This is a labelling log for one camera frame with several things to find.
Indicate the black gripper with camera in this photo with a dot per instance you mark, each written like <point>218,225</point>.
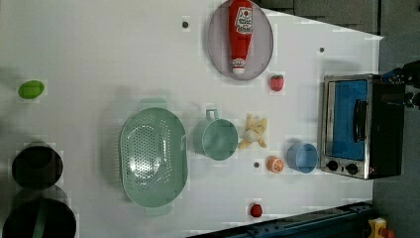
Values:
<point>408,75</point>

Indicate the silver black toaster oven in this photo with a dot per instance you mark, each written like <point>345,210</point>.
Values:
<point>362,127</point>

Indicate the red toy strawberry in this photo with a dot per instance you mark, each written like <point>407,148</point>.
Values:
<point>276,82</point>

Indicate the blue cup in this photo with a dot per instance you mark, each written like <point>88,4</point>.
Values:
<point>302,157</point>

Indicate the grey round plate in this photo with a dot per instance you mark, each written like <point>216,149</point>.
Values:
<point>218,43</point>

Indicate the yellow red emergency button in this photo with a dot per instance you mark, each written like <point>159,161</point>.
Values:
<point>379,229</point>

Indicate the orange toy slice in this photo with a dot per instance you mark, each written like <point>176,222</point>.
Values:
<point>275,165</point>

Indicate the red ketchup bottle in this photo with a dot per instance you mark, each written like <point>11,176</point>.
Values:
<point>240,33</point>

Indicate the small red toy fruit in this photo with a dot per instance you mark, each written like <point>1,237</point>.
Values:
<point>256,210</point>

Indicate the green perforated colander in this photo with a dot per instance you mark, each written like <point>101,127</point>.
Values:
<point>153,155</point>

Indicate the green toy lime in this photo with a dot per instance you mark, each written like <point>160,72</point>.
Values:
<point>31,89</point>

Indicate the black bowl with green stripe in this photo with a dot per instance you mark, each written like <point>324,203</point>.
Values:
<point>40,218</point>

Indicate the blue metal frame rail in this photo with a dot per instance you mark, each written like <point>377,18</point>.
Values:
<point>347,221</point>

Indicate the green mug with handle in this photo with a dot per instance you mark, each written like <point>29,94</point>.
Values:
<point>214,137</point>

